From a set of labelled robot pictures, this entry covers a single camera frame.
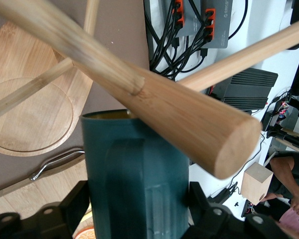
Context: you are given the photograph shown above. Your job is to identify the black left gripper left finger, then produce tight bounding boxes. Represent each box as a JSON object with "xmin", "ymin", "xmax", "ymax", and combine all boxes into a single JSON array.
[{"xmin": 0, "ymin": 181, "xmax": 91, "ymax": 239}]

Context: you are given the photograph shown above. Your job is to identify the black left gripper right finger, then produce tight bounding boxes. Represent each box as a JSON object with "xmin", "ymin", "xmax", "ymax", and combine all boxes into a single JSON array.
[{"xmin": 184, "ymin": 181, "xmax": 294, "ymax": 239}]

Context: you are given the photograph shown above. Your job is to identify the dark teal ribbed cup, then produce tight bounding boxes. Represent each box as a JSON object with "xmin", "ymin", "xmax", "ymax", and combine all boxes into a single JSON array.
[{"xmin": 80, "ymin": 109, "xmax": 190, "ymax": 239}]

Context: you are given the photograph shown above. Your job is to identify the person forearm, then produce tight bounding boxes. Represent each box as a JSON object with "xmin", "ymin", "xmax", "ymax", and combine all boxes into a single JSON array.
[{"xmin": 260, "ymin": 150, "xmax": 299, "ymax": 210}]

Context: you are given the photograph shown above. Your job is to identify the bamboo cutting board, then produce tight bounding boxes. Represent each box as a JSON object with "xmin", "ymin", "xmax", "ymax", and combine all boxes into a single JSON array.
[{"xmin": 0, "ymin": 148, "xmax": 95, "ymax": 239}]

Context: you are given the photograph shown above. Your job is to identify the toy orange slice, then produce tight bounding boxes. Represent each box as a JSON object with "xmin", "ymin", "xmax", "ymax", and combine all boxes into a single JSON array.
[{"xmin": 73, "ymin": 223, "xmax": 95, "ymax": 239}]

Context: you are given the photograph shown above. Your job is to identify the small wooden block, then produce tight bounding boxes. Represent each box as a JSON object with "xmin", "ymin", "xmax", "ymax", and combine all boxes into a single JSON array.
[{"xmin": 241, "ymin": 161, "xmax": 274, "ymax": 206}]

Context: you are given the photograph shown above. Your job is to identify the pink cloth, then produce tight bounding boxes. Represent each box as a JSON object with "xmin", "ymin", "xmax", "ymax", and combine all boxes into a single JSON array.
[{"xmin": 278, "ymin": 208, "xmax": 299, "ymax": 239}]

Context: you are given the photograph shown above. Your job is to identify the wooden mug tree stand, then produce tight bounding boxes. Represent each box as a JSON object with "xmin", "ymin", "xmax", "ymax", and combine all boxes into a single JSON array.
[{"xmin": 0, "ymin": 0, "xmax": 299, "ymax": 180}]

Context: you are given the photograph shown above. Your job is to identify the black finned computer box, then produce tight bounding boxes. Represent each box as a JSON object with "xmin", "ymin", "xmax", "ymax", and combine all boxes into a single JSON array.
[{"xmin": 211, "ymin": 67, "xmax": 279, "ymax": 113}]

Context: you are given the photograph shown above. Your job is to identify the grey usb hub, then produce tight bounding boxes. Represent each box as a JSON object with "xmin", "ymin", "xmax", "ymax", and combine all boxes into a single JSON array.
[
  {"xmin": 171, "ymin": 0, "xmax": 191, "ymax": 38},
  {"xmin": 200, "ymin": 0, "xmax": 234, "ymax": 49}
]

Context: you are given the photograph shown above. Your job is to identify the black usb cable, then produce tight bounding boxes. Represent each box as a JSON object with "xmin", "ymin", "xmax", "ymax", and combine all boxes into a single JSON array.
[{"xmin": 228, "ymin": 0, "xmax": 249, "ymax": 40}]

